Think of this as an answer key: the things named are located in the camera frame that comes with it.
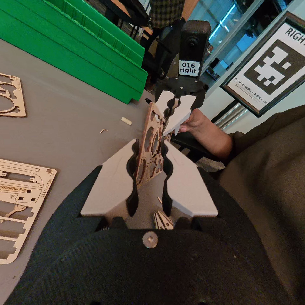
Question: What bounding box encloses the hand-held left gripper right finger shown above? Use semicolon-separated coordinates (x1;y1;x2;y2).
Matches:
162;141;219;218

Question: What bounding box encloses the person's right hand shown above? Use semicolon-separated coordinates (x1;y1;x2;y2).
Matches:
178;109;216;141

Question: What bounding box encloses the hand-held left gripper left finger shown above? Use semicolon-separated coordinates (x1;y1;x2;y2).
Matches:
81;138;140;218

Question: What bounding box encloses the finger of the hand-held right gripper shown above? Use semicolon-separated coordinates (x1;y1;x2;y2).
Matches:
163;95;197;137
156;91;180;119

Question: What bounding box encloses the wooden sheet with gear parts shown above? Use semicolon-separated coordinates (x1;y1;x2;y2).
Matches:
0;158;58;265

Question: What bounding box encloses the grey desk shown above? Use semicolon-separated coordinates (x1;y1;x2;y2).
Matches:
0;39;177;295

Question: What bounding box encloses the wooden sheet with scalloped cutouts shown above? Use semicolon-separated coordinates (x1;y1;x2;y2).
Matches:
134;102;173;187

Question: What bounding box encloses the wooden sheet with round holes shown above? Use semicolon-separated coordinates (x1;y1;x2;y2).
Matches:
0;73;27;118

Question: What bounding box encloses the green bin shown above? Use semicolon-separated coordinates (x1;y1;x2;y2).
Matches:
0;0;149;104

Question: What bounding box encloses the person's brown sleeve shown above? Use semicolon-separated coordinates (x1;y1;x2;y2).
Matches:
219;105;305;305

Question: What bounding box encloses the person's right forearm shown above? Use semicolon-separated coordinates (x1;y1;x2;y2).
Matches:
195;124;233;160

